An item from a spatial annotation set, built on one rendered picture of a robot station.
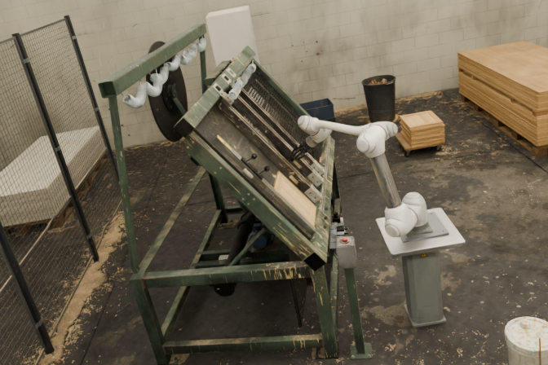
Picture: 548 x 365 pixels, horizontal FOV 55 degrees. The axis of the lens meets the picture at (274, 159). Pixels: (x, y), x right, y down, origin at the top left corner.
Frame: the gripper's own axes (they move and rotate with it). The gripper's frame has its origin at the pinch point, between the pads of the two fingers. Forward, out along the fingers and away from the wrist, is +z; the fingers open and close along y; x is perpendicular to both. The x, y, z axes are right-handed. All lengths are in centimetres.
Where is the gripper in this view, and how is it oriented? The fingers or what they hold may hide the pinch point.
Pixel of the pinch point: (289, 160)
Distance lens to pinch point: 403.0
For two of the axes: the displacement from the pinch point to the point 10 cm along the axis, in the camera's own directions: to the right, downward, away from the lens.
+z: -7.0, 6.1, 3.7
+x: -1.3, 4.0, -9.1
